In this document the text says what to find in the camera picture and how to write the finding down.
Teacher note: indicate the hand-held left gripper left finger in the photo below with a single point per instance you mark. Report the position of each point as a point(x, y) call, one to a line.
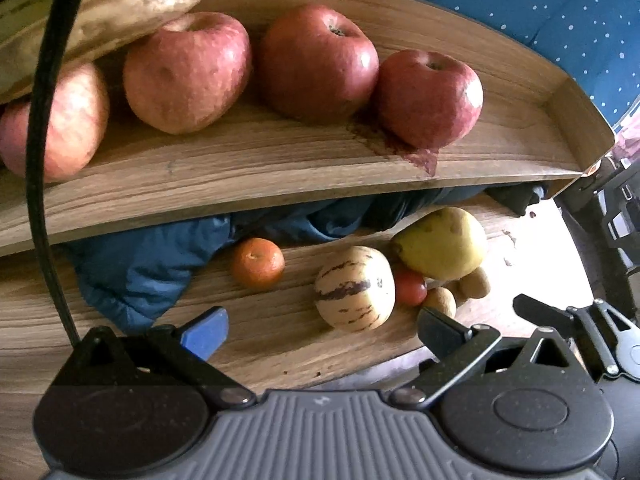
point(207, 332)

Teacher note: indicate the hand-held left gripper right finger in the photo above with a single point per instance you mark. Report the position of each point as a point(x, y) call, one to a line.
point(442, 327)

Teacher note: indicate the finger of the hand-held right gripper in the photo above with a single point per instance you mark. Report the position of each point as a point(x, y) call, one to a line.
point(595, 330)

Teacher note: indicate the yellow-green pear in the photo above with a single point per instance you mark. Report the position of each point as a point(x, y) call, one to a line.
point(440, 242)

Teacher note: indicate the striped pepino melon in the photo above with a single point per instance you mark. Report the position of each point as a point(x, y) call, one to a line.
point(355, 288)

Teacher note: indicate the red tomato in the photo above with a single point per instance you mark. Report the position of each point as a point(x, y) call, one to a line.
point(412, 287)

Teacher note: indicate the small tangerine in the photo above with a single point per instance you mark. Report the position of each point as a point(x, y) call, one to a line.
point(257, 263)

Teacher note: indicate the dark blue cloth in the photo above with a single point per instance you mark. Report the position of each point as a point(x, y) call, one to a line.
point(140, 275)

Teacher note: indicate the black office chair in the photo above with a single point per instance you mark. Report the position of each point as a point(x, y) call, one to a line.
point(615, 220)

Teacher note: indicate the wooden desk shelf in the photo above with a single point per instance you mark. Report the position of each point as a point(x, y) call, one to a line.
point(250, 170)

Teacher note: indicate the bed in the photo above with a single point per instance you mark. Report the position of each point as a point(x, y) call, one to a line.
point(627, 145)

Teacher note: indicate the red apple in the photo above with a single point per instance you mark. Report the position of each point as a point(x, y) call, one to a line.
point(317, 62)
point(55, 120)
point(430, 100)
point(187, 72)

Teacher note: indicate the blue polka dot fabric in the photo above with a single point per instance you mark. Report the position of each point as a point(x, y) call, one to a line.
point(550, 5)

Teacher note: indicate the bunch of ripe bananas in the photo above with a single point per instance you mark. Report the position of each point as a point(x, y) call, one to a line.
point(100, 15)

